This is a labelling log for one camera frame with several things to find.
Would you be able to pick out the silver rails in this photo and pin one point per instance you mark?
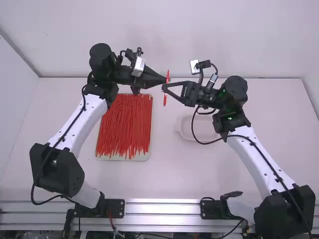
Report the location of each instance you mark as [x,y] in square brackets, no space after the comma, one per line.
[162,211]

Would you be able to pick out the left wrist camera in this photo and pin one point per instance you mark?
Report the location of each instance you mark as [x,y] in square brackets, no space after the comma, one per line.
[138,66]

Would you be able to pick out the white dish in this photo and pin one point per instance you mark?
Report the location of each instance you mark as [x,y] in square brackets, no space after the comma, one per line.
[184,127]

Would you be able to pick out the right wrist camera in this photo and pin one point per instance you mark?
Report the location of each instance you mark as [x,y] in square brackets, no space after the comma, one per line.
[195,66]

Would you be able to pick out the pale tray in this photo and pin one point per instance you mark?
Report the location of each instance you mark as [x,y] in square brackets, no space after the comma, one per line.
[119,159]

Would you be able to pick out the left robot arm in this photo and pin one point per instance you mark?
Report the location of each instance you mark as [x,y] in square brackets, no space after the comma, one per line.
[74,129]

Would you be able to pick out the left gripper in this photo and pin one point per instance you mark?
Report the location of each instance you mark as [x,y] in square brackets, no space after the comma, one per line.
[123,76]

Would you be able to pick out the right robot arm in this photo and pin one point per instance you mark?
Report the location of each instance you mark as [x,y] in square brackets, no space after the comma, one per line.
[251,154]

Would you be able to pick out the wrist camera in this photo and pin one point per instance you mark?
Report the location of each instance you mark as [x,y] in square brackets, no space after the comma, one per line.
[195,66]
[138,66]

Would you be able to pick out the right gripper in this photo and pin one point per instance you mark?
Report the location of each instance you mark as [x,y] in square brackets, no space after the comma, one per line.
[197,95]

